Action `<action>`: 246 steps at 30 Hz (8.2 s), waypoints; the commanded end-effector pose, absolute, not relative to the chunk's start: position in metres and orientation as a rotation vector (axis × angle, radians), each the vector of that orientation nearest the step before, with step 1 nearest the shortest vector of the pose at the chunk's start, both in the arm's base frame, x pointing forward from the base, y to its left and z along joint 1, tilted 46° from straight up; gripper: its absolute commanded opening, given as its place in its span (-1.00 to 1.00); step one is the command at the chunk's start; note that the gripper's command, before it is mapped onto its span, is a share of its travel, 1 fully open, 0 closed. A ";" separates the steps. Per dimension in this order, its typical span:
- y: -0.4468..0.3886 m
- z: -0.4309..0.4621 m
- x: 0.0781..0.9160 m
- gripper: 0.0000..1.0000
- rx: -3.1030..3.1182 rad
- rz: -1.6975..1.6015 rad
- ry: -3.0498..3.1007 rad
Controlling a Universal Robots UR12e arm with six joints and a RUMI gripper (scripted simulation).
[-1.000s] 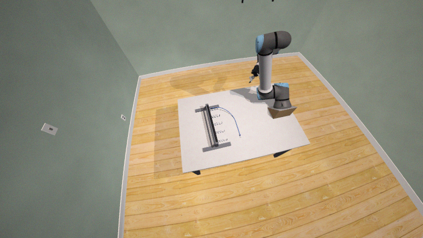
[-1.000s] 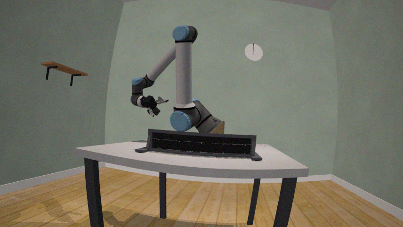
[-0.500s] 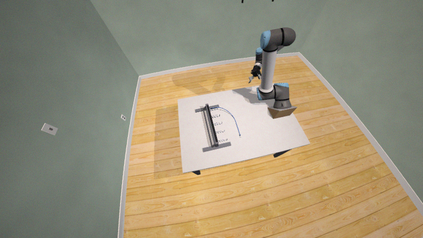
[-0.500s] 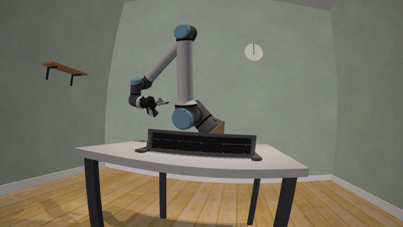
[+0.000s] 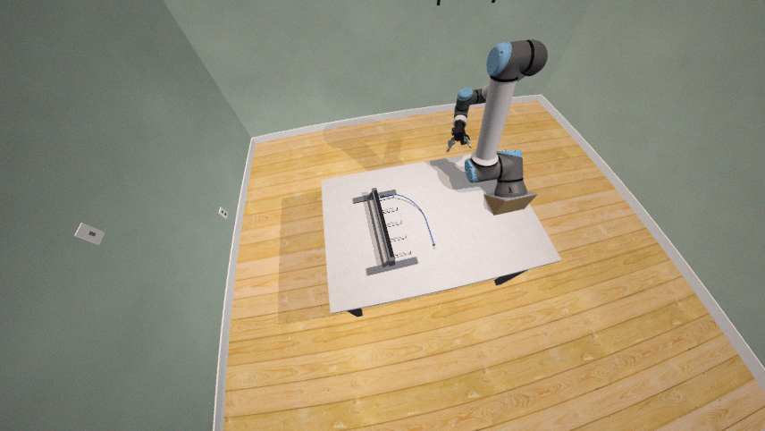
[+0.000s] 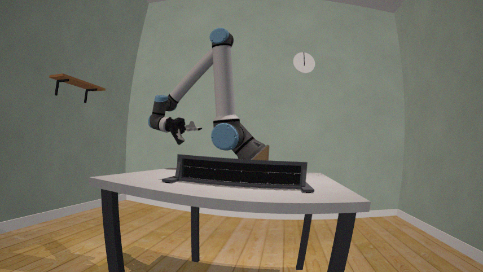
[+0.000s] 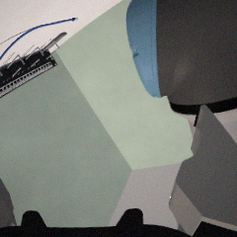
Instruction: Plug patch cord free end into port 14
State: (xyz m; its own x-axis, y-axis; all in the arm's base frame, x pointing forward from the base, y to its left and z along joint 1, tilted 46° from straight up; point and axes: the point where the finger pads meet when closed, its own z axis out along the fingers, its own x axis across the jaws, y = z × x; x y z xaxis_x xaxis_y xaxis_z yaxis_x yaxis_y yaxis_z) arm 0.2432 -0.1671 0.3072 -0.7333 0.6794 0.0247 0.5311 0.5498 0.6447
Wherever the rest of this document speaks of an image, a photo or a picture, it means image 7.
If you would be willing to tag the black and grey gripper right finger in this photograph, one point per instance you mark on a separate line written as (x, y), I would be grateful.
(204, 196)

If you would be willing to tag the black network patch panel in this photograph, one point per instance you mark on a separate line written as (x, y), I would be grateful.
(25, 68)

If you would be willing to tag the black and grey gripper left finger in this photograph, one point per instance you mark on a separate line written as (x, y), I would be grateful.
(6, 208)

